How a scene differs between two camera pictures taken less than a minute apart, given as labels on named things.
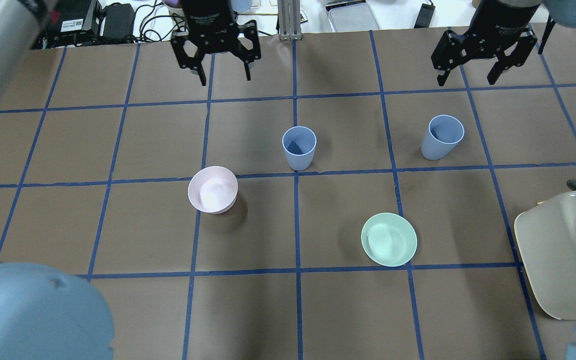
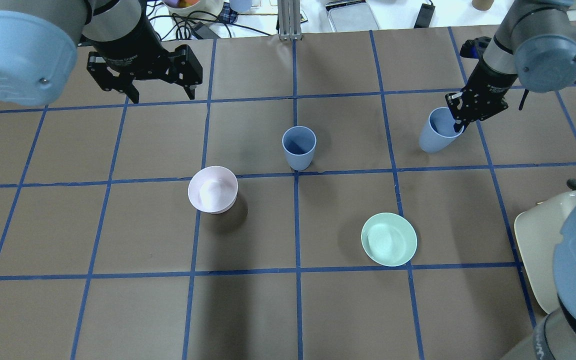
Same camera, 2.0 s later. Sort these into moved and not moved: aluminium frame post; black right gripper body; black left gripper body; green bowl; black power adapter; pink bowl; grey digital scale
Moved: black left gripper body; black right gripper body
Not moved: green bowl; black power adapter; grey digital scale; aluminium frame post; pink bowl
